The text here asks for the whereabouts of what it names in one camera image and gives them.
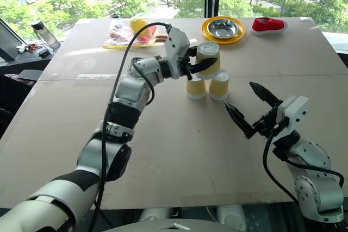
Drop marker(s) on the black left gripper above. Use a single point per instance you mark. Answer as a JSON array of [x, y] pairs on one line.
[[187, 66]]

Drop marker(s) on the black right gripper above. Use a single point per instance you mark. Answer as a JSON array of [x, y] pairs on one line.
[[267, 126]]

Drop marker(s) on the yellow white paper cup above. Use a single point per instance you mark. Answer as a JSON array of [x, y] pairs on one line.
[[195, 89], [218, 86], [208, 51]]

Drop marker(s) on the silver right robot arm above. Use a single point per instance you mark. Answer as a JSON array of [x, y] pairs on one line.
[[315, 188]]

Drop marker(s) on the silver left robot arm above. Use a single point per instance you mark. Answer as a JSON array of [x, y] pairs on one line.
[[130, 93]]

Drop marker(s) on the yellow round plate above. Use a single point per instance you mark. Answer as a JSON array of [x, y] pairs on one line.
[[206, 36]]

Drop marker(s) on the steel bowl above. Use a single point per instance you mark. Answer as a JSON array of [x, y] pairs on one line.
[[223, 29]]

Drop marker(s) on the yellow rounded object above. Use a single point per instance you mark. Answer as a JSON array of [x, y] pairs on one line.
[[137, 24]]

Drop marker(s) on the red white shoe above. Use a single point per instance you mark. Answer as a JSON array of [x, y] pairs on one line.
[[267, 25]]

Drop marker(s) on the clear plastic bag with items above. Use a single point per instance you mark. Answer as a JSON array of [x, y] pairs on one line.
[[119, 39]]

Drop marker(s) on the white rounded shape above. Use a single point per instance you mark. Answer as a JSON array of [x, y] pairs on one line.
[[155, 214], [231, 215]]

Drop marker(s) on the grey rounded robot body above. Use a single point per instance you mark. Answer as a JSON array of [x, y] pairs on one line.
[[171, 227]]

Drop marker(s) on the clear water bottle dark cap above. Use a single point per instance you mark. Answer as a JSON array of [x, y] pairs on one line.
[[46, 36]]

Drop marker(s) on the small black object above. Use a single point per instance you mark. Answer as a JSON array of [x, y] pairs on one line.
[[43, 52]]

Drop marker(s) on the red white small clutter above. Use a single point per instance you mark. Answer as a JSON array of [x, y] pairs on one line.
[[28, 47]]

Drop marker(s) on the dark side desk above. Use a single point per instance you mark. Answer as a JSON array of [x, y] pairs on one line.
[[16, 63]]

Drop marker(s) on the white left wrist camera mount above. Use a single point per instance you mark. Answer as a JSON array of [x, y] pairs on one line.
[[176, 44]]

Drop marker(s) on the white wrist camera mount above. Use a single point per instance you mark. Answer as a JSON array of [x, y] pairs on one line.
[[295, 109], [176, 44]]

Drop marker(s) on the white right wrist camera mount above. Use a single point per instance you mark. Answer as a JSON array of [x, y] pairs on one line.
[[295, 109]]

